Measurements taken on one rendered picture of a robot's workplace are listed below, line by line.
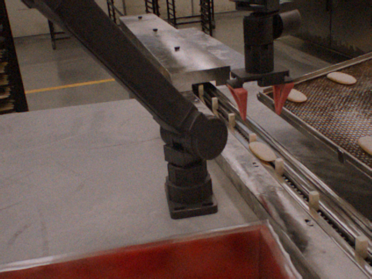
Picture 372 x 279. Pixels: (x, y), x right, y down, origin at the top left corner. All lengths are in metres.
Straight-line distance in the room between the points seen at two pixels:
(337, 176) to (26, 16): 7.21
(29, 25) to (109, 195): 7.06
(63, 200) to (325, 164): 0.53
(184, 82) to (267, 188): 0.63
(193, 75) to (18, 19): 6.65
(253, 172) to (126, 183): 0.27
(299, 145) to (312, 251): 0.46
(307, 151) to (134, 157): 0.39
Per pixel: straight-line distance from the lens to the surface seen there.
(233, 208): 0.89
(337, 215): 0.82
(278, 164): 0.95
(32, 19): 7.96
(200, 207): 0.87
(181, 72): 1.41
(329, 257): 0.71
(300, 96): 1.19
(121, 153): 1.16
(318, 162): 1.06
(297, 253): 0.72
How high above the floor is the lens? 1.28
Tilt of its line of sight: 23 degrees down
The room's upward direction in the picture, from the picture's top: 5 degrees counter-clockwise
